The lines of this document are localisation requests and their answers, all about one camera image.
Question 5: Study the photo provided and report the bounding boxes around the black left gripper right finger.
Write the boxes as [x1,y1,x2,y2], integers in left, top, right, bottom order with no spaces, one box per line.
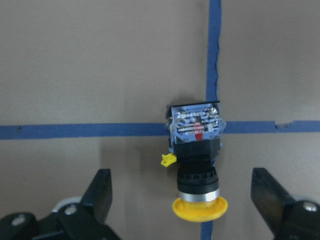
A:
[250,167,296,235]

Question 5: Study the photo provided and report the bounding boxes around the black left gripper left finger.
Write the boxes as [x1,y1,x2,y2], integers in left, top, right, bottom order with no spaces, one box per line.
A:
[80,168,113,225]

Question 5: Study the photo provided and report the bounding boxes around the yellow push button switch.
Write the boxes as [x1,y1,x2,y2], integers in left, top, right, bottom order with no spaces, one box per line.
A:
[161,100,228,223]

